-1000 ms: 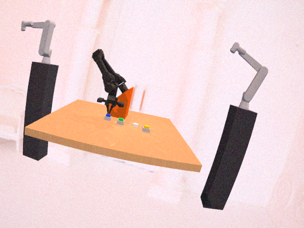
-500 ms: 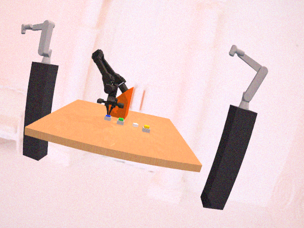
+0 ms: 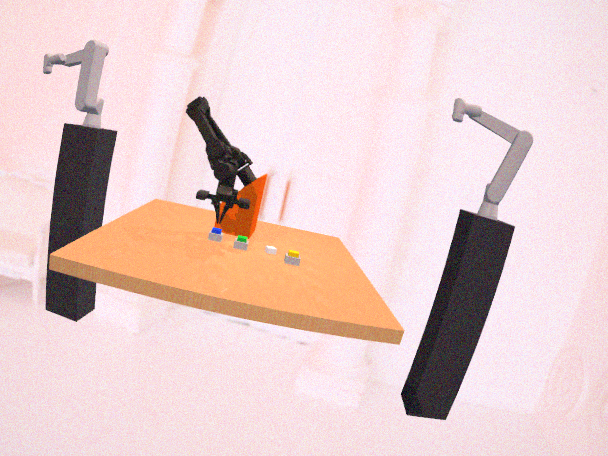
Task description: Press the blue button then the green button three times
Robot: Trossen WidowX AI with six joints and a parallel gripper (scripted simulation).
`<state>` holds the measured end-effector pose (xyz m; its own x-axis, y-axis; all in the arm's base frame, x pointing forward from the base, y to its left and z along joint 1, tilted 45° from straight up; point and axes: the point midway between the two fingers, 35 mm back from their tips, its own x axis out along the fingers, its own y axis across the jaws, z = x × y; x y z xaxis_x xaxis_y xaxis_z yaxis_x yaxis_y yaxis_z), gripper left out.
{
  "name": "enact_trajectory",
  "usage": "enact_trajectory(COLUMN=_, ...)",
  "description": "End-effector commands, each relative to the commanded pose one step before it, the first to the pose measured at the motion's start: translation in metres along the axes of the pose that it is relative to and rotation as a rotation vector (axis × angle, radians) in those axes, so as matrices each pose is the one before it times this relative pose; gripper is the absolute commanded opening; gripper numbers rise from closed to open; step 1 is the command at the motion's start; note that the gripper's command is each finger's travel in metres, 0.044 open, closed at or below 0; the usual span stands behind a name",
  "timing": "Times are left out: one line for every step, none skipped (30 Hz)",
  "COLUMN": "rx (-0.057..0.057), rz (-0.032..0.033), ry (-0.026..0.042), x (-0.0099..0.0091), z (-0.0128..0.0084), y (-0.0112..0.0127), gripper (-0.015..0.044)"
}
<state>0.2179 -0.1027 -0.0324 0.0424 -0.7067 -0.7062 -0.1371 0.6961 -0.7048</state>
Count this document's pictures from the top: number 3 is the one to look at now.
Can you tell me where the blue button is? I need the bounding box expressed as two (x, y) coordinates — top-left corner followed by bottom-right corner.
(208, 227), (223, 243)

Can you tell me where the green button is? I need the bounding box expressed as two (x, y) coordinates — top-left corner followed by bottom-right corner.
(233, 235), (249, 251)

